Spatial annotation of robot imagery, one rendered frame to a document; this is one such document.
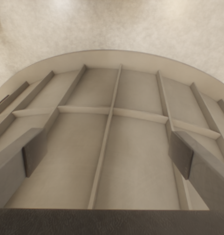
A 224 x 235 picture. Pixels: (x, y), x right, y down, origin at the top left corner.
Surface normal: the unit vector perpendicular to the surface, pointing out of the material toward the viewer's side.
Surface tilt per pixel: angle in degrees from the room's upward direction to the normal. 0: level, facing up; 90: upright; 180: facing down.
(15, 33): 0
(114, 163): 90
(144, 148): 90
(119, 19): 0
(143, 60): 0
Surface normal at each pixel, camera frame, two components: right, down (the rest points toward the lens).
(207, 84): -0.13, 0.64
